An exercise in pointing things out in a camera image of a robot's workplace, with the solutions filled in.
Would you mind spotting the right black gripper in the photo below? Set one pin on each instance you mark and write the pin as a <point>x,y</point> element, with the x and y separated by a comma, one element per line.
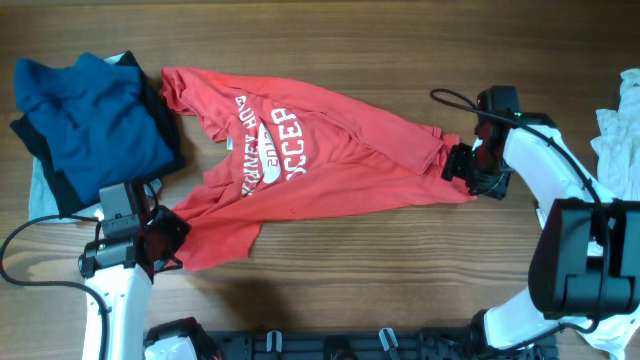
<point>455,166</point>

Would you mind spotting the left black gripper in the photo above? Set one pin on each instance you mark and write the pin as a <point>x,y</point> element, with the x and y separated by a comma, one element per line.
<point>179,227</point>

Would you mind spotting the red soccer t-shirt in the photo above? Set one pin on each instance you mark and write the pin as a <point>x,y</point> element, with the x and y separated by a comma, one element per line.
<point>299,152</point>

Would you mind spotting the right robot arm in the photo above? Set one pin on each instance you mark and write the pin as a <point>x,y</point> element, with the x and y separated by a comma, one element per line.
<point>584,274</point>

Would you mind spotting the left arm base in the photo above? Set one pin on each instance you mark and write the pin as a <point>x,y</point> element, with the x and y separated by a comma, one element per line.
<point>182,339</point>

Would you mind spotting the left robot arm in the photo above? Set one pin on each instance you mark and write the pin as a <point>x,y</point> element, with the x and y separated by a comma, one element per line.
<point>137,242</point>

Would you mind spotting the white crumpled clothes pile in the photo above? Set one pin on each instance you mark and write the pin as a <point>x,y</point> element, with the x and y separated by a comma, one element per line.
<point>617,146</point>

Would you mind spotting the black folded shirt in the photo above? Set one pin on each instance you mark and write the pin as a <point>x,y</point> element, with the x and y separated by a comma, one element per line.
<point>67,200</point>

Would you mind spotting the blue folded shirt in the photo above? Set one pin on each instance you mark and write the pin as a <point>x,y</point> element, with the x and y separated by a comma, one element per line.
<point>94,121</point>

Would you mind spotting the grey folded shirt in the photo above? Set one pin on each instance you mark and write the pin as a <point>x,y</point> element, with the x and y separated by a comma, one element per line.
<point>41,198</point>

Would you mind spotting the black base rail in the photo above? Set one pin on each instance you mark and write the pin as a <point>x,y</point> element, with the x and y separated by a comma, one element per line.
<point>387,343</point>

